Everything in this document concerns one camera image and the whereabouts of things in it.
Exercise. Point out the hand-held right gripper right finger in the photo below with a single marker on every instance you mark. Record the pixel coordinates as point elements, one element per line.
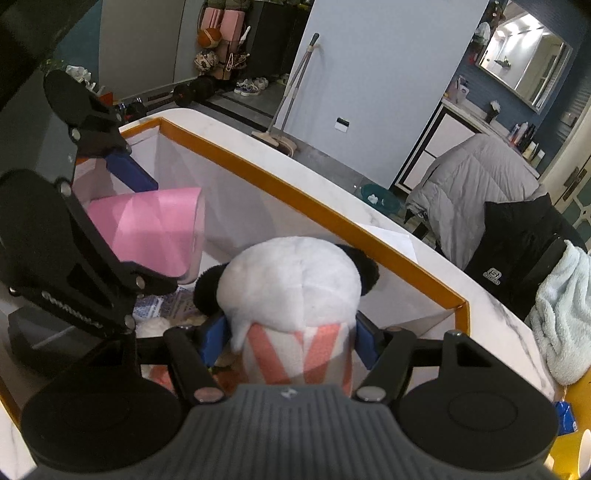
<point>367,341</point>

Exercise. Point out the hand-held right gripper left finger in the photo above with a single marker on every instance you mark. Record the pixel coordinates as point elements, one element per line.
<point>214,344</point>

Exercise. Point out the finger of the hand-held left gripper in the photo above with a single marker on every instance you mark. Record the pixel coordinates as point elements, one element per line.
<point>131,173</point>
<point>134,277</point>

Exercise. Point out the blue card pack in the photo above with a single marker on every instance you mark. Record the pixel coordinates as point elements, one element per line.
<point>161,304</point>

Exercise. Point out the pink wallet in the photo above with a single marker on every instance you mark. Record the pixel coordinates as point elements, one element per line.
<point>147,226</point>

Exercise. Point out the panda plush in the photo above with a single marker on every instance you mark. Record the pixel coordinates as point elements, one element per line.
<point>286,286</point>

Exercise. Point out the dark grey box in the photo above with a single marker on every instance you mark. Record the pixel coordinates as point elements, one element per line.
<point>46,341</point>

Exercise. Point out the orange box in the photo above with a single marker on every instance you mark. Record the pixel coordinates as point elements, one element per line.
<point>286,217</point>

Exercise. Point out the red box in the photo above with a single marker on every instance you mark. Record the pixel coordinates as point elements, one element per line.
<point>106,98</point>

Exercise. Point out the white paper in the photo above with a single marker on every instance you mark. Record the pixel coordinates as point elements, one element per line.
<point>392,240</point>

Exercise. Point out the patterned ball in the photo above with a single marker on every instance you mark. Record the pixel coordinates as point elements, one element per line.
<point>205,61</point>

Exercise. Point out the green basin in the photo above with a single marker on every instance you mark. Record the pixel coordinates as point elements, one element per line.
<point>383,198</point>

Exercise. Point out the white sneakers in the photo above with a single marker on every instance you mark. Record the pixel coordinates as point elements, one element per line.
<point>251,86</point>

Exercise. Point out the basketball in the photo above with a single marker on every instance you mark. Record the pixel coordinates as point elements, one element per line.
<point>210,38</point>

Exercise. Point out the black jacket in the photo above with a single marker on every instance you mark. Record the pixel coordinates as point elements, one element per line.
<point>517,249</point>

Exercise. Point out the pink bags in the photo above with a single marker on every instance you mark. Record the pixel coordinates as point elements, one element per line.
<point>226,23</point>

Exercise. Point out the pair of shoes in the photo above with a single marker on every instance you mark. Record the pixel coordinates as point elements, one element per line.
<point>284,78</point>

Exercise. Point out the grey jacket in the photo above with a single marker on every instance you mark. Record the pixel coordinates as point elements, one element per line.
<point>471,184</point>

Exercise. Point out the light blue blanket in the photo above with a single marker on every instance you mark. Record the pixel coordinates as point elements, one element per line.
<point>563,314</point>

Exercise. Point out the black sideboard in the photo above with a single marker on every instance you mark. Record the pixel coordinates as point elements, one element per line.
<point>277,37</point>

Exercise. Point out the blue packet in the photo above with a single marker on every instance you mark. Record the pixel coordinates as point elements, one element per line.
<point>564,417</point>

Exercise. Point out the white cabinet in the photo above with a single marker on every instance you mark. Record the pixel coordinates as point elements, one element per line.
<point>443,143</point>

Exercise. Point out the yellow mug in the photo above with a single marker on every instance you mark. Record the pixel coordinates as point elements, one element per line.
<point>565,454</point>

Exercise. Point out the row of toiletry bottles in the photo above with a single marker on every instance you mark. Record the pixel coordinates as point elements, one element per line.
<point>526,141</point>

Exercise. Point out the white glazed door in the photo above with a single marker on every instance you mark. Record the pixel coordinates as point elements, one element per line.
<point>572,184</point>

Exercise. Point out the black cup with tissue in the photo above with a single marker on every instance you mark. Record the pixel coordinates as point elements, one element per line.
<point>494,110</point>

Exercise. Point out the wall outlet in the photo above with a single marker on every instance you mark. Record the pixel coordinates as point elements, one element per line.
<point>342,125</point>

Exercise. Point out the wall mirror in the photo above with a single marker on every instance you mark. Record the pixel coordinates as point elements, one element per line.
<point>526,50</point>

